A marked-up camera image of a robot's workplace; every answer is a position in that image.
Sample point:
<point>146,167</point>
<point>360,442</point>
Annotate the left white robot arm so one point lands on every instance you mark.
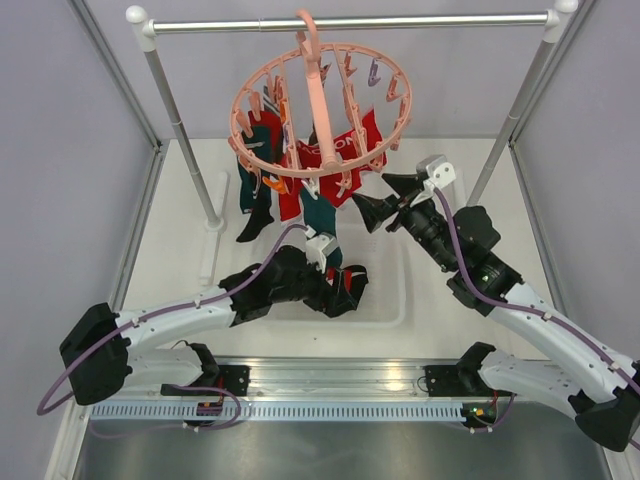
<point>108,351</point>

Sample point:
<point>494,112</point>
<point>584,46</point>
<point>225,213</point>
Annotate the white slotted cable duct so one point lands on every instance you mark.
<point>192,410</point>

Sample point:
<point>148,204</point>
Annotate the white perforated basket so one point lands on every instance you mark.
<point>383,304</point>

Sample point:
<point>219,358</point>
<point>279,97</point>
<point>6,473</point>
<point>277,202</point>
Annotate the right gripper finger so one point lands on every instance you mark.
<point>404,186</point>
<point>374,211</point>

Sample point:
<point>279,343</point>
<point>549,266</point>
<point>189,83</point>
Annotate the pink round clip hanger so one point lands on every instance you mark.
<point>248,105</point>

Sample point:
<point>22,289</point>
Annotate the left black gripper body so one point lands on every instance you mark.
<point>317,296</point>

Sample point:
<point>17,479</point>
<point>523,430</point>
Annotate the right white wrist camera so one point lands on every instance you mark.
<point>436,172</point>

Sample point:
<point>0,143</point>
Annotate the teal green sock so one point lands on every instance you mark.
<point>320,214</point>

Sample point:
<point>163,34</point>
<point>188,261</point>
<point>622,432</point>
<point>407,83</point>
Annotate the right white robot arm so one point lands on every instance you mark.
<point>583,378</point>

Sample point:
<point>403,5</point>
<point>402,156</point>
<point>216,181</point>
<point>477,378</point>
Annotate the metal drying rack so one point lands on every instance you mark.
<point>555,21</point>

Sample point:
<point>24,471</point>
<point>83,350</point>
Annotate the metal base rail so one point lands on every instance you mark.
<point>335,379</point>

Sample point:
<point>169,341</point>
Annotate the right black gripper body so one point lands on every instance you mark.
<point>412,209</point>

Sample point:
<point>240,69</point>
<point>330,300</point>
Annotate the black sock orange cuff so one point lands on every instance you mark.
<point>260,215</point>

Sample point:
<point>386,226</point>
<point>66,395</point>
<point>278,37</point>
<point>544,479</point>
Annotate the black sock white stripes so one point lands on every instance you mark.
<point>357,280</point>

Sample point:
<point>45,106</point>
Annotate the brown striped sock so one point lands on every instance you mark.
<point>312,139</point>

